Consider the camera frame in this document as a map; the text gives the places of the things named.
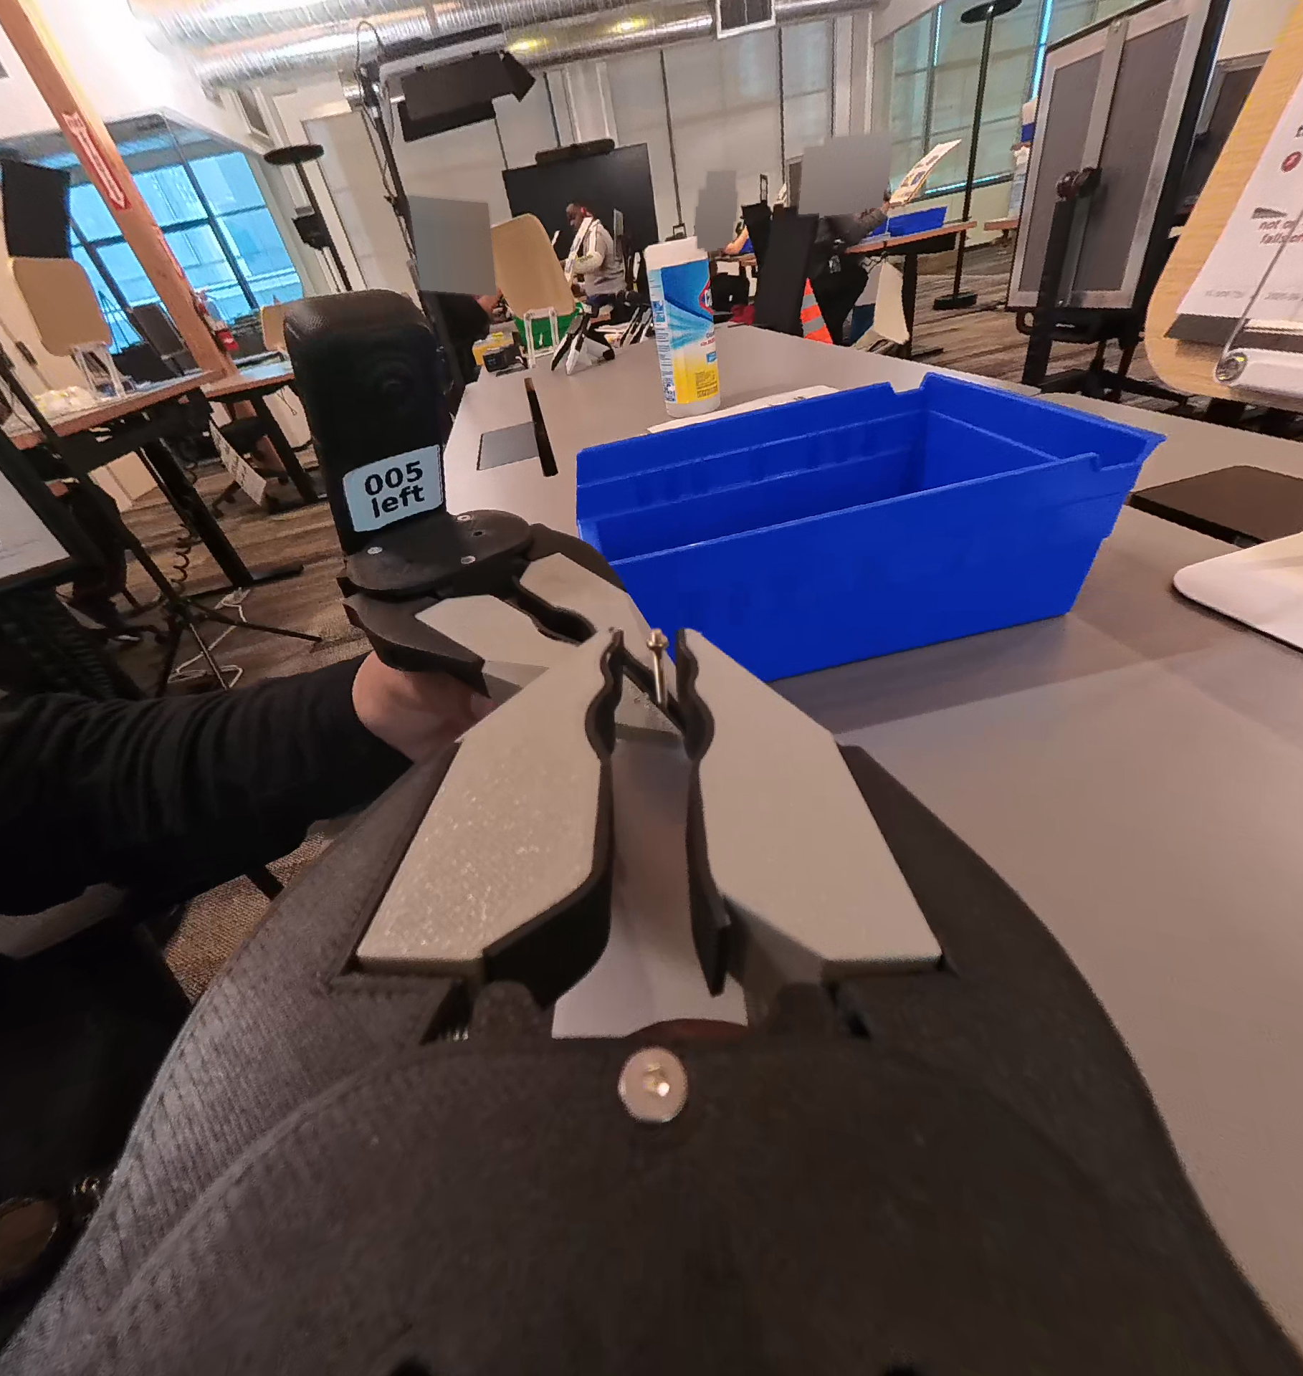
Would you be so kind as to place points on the tan wooden chair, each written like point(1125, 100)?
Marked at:
point(528, 266)

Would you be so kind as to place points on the black desk hatch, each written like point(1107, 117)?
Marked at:
point(1232, 504)

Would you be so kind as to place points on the person's left forearm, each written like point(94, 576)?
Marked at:
point(158, 786)

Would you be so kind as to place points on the black screen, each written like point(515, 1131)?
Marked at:
point(597, 189)

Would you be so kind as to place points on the white paper sheet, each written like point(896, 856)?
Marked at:
point(781, 404)

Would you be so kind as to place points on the large blue plastic bin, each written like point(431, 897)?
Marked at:
point(825, 581)

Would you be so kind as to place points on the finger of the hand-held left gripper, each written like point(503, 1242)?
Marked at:
point(572, 599)
point(492, 644)

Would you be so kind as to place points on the person's left hand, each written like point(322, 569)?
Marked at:
point(416, 711)

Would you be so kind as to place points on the grey desk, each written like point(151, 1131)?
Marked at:
point(1091, 860)

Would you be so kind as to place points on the black studio light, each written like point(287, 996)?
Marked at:
point(448, 94)

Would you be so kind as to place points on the black floor lamp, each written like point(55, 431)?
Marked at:
point(986, 128)

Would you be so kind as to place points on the disinfecting wipes canister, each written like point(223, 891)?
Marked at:
point(681, 333)

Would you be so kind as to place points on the small dark desk hatch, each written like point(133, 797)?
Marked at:
point(505, 447)

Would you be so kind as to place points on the printed instruction sheet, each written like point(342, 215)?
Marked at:
point(1274, 183)

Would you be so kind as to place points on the orange traffic cone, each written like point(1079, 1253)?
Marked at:
point(819, 316)

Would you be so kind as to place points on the white and wooden document stand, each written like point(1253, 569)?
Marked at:
point(1253, 592)

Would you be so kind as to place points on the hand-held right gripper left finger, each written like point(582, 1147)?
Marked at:
point(503, 838)

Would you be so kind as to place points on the thin metal screw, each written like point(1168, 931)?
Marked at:
point(663, 677)

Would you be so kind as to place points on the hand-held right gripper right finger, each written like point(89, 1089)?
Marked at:
point(814, 852)

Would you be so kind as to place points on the wooden office table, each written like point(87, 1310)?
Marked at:
point(126, 394)

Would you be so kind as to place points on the grey board on black easel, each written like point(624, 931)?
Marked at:
point(1102, 161)

